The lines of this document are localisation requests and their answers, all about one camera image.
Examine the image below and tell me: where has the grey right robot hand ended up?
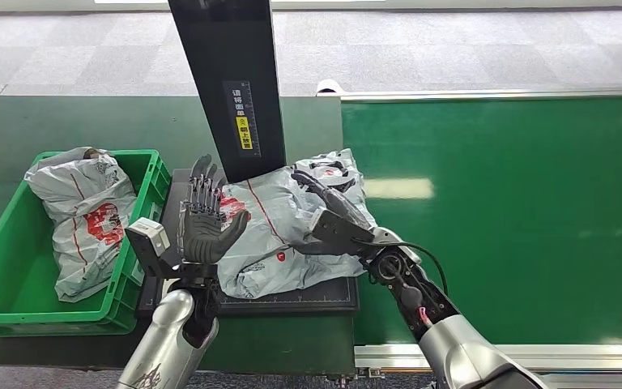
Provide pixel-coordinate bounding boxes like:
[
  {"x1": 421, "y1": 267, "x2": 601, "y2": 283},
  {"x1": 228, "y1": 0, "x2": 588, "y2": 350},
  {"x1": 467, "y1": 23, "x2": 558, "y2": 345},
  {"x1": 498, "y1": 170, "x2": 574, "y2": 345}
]
[{"x1": 291, "y1": 170, "x2": 377, "y2": 232}]

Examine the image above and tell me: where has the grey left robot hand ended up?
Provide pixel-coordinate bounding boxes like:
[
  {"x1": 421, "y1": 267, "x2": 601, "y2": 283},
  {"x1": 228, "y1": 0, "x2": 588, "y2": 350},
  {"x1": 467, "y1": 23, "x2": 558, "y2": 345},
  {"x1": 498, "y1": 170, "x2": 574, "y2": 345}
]
[{"x1": 178, "y1": 154, "x2": 251, "y2": 265}]

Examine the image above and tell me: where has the grey package with black print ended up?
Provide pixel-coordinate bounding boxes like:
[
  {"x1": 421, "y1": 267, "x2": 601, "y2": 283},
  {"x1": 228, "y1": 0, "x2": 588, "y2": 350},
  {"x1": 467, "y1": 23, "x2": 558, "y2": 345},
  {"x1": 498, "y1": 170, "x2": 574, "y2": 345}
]
[{"x1": 216, "y1": 149, "x2": 377, "y2": 300}]

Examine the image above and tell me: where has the grey package with red print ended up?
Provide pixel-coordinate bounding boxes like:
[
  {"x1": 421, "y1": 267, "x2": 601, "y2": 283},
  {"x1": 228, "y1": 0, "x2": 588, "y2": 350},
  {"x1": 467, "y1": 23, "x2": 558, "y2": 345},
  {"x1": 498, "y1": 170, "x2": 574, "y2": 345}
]
[{"x1": 23, "y1": 147, "x2": 138, "y2": 303}]

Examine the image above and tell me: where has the black inbound scanner machine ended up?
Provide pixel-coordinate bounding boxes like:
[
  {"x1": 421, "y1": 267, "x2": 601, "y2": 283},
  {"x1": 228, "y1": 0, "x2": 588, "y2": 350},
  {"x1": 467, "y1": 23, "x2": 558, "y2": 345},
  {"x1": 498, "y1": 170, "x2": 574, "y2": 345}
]
[{"x1": 136, "y1": 0, "x2": 360, "y2": 318}]

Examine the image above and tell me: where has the green conveyor belt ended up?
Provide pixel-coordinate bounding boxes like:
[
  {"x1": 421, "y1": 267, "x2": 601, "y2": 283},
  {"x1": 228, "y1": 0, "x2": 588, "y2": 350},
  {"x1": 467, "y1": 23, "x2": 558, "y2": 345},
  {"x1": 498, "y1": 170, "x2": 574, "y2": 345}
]
[{"x1": 341, "y1": 96, "x2": 622, "y2": 346}]

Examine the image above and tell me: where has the black yellow label sticker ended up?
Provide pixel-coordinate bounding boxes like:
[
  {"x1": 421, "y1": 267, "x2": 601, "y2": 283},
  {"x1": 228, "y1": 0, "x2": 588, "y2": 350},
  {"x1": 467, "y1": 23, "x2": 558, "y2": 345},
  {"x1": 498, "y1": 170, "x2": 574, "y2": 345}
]
[{"x1": 223, "y1": 80, "x2": 262, "y2": 158}]

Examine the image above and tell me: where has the green plastic crate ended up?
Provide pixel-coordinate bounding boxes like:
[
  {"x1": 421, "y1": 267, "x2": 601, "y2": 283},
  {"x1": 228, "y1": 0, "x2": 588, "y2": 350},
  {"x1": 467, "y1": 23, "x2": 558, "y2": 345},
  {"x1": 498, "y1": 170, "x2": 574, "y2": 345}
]
[{"x1": 0, "y1": 149, "x2": 173, "y2": 336}]

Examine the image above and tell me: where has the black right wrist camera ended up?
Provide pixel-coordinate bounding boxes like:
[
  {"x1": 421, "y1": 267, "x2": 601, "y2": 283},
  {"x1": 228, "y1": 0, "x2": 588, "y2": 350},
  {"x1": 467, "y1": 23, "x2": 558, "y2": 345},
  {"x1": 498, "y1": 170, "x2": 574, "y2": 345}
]
[{"x1": 293, "y1": 207, "x2": 377, "y2": 258}]

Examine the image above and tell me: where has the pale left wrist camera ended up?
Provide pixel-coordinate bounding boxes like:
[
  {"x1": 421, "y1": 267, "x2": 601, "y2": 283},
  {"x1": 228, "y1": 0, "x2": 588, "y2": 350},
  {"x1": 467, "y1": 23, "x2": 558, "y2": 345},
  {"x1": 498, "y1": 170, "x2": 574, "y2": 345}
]
[{"x1": 125, "y1": 217, "x2": 181, "y2": 279}]

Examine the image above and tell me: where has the aluminium conveyor frame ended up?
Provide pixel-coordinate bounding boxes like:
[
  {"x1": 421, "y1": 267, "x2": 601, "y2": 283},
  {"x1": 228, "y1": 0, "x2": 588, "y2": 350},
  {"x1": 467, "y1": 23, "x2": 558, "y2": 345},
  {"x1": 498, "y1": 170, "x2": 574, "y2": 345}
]
[{"x1": 315, "y1": 79, "x2": 622, "y2": 389}]

